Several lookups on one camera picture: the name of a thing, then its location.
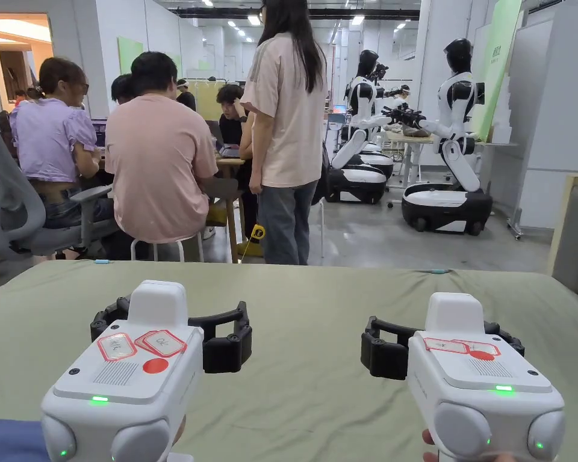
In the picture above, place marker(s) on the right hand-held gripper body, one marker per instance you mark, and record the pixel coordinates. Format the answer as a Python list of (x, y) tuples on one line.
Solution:
[(481, 390)]

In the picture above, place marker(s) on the bed with pale green sheet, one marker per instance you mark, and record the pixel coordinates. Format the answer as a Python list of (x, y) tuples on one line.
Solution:
[(308, 313)]

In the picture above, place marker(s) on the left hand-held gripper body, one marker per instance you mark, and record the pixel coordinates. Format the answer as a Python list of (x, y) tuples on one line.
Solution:
[(120, 385)]

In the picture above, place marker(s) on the tall green board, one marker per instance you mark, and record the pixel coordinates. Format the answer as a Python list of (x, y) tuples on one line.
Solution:
[(503, 38)]

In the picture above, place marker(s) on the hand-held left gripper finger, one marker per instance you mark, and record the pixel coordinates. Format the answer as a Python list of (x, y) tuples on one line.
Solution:
[(107, 320), (229, 349)]

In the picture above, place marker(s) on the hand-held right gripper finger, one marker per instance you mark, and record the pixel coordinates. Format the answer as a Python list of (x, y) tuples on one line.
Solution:
[(503, 335), (385, 351)]

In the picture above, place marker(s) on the dark blue garment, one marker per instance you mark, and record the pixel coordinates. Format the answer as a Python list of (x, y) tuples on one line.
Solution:
[(9, 442)]

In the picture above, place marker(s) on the person's right hand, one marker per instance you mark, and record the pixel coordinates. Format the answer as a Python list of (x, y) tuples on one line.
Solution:
[(429, 455)]

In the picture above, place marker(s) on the yellow tape measure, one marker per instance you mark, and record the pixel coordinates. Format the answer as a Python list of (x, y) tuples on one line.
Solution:
[(258, 232)]

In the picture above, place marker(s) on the white and black humanoid robot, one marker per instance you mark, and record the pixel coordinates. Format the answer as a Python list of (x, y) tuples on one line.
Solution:
[(455, 91), (379, 72), (361, 96)]

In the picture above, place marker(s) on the small blue sheet clip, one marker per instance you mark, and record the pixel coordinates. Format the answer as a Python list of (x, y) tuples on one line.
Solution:
[(439, 272), (102, 262)]

